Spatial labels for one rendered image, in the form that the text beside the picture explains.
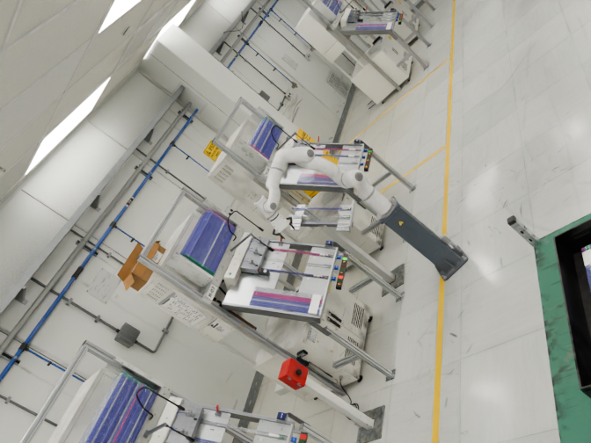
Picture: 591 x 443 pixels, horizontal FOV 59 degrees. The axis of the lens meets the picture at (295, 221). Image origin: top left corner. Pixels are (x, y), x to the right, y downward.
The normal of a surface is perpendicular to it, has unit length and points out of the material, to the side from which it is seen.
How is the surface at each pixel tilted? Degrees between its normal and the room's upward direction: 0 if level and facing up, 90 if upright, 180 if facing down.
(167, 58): 90
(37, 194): 90
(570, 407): 0
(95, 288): 90
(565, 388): 0
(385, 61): 90
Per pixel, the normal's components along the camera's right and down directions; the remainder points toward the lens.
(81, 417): 0.61, -0.47
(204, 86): -0.23, 0.66
